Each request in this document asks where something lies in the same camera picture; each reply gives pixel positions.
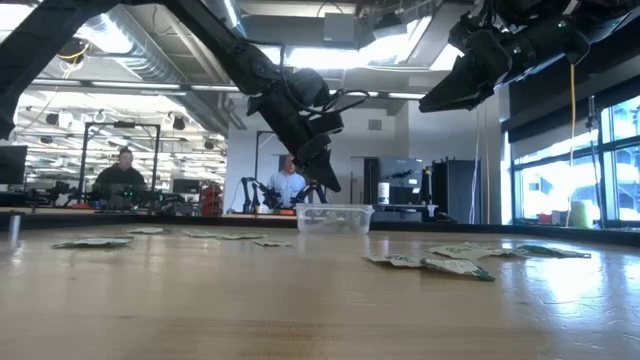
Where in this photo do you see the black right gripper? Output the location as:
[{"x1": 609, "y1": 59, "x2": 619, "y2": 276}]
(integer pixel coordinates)
[{"x1": 418, "y1": 13, "x2": 592, "y2": 114}]

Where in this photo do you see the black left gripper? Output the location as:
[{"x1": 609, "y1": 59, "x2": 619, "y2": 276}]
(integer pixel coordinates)
[{"x1": 247, "y1": 68, "x2": 343, "y2": 194}]

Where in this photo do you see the clear plastic bin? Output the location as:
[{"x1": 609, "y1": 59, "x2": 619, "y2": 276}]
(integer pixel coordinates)
[{"x1": 294, "y1": 202, "x2": 375, "y2": 235}]

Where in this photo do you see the person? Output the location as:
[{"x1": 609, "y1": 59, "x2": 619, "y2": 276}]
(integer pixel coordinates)
[
  {"x1": 92, "y1": 147, "x2": 149, "y2": 209},
  {"x1": 267, "y1": 154, "x2": 309, "y2": 209}
]

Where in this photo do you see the dark grey cabinet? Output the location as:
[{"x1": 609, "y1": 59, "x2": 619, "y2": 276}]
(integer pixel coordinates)
[{"x1": 378, "y1": 158, "x2": 425, "y2": 206}]

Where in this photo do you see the black cabinet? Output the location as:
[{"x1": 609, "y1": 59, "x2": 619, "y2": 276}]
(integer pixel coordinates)
[{"x1": 431, "y1": 157, "x2": 482, "y2": 225}]

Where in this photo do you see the red equipment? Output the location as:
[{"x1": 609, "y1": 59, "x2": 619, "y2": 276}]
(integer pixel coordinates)
[{"x1": 201, "y1": 183, "x2": 225, "y2": 216}]

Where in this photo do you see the thin black stand pole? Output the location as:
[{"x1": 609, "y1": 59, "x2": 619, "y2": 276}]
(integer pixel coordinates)
[{"x1": 585, "y1": 94, "x2": 601, "y2": 225}]

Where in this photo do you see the yellow-green cylinder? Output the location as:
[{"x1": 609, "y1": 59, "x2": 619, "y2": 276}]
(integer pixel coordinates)
[{"x1": 569, "y1": 199, "x2": 594, "y2": 229}]

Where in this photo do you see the black monitor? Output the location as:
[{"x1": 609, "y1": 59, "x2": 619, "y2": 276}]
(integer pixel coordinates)
[{"x1": 0, "y1": 144, "x2": 29, "y2": 186}]

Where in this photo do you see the silver metal cylinder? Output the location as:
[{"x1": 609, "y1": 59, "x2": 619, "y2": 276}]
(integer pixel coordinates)
[{"x1": 8, "y1": 211, "x2": 23, "y2": 242}]

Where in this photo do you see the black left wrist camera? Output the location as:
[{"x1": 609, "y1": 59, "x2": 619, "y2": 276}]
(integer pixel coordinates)
[{"x1": 312, "y1": 110, "x2": 346, "y2": 136}]

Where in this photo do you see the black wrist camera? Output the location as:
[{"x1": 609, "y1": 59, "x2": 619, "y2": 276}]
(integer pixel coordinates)
[
  {"x1": 448, "y1": 12, "x2": 484, "y2": 54},
  {"x1": 312, "y1": 110, "x2": 346, "y2": 136}
]

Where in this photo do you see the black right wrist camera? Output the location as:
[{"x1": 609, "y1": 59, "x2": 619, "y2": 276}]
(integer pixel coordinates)
[{"x1": 448, "y1": 12, "x2": 484, "y2": 54}]

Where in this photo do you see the black background rig frame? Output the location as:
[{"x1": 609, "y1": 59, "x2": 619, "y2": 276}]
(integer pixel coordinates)
[{"x1": 79, "y1": 121, "x2": 162, "y2": 204}]

